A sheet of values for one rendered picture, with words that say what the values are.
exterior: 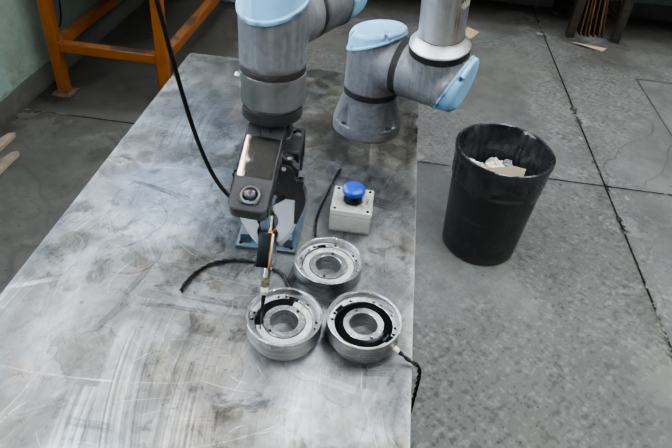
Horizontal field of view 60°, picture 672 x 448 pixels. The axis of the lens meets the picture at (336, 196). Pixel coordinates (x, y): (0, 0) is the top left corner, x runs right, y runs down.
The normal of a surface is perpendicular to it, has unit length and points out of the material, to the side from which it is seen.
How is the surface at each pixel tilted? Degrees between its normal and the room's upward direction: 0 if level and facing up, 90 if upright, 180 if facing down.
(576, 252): 0
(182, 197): 0
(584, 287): 0
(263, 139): 29
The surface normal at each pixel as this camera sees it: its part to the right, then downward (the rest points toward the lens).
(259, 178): 0.07, -0.40
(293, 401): 0.07, -0.79
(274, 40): 0.08, 0.62
